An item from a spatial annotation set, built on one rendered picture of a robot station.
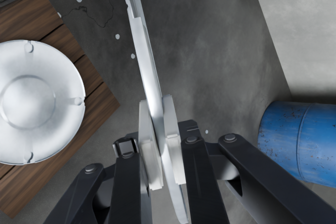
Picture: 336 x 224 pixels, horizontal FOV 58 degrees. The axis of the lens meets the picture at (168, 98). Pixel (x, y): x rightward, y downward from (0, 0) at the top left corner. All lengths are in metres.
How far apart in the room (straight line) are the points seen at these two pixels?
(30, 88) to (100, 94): 0.20
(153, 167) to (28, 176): 0.67
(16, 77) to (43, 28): 0.14
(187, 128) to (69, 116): 0.66
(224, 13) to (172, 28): 0.49
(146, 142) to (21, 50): 0.64
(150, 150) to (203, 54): 1.62
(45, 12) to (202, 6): 1.14
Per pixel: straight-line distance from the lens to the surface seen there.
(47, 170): 0.84
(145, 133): 0.17
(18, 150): 0.79
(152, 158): 0.16
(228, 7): 2.02
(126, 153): 0.15
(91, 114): 0.87
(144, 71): 0.18
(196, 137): 0.15
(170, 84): 1.56
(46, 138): 0.81
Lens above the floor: 1.09
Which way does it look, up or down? 44 degrees down
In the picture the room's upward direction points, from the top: 94 degrees clockwise
